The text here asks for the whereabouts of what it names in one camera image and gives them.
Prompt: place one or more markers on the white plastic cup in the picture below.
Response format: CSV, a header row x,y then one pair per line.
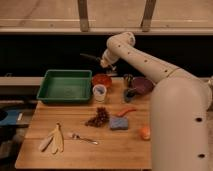
x,y
99,92

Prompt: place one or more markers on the purple bowl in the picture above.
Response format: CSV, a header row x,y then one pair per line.
x,y
142,85

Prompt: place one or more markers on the red bowl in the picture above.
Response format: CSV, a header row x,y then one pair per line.
x,y
102,79

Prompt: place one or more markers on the orange carrot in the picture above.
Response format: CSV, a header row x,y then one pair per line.
x,y
123,112

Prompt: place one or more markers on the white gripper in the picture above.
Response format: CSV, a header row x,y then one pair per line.
x,y
107,59

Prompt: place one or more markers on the blue sponge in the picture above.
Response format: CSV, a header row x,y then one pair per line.
x,y
118,123

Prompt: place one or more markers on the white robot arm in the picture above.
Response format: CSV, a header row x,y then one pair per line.
x,y
178,107

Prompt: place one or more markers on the blue box on left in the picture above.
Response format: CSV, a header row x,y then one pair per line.
x,y
13,117

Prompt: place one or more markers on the silver metal fork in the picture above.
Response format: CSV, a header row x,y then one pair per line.
x,y
78,137

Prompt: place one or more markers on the yellow banana peel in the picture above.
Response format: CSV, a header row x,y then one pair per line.
x,y
55,138

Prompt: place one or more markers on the wooden table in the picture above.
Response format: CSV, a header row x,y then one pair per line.
x,y
116,149

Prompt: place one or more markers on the bunch of dark grapes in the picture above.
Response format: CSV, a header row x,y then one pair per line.
x,y
101,118

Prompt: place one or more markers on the green plastic tray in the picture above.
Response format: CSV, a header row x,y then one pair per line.
x,y
65,86

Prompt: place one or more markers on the orange fruit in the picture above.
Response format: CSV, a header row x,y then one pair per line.
x,y
144,132

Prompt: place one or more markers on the dark blue mug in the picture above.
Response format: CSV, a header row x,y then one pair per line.
x,y
128,94

